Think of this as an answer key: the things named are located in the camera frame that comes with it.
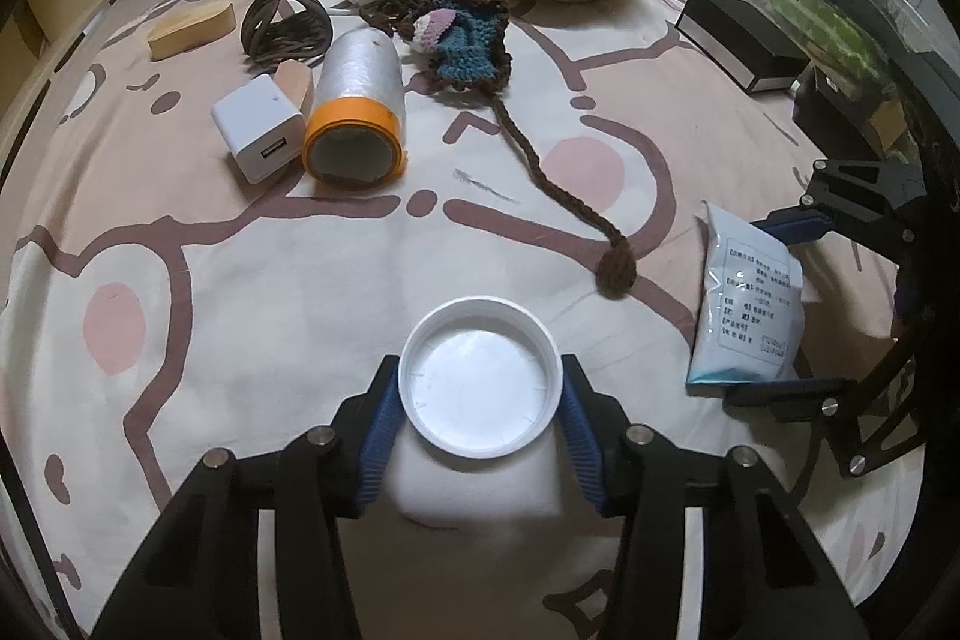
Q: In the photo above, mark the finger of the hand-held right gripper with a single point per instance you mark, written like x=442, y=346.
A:
x=795, y=225
x=787, y=391

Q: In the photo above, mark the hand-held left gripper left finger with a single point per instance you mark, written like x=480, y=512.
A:
x=379, y=430

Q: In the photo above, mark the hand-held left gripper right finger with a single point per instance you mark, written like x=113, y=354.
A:
x=581, y=437

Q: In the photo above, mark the white blue packet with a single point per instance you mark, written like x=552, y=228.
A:
x=750, y=302

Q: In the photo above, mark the white round plastic lid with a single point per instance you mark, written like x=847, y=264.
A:
x=480, y=377

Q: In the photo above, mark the orange plastic film roll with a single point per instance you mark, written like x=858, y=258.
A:
x=352, y=78

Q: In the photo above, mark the flat black box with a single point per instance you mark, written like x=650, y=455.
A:
x=832, y=108

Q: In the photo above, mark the green patterned packet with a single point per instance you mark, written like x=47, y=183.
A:
x=825, y=25

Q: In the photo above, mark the black box silver base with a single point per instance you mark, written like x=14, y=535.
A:
x=735, y=29

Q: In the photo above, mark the white cube charger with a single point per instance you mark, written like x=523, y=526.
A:
x=251, y=115

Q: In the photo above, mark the brown blue crochet piece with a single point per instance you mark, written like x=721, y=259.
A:
x=469, y=48

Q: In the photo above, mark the brown hair claw clip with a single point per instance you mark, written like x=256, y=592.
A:
x=292, y=36

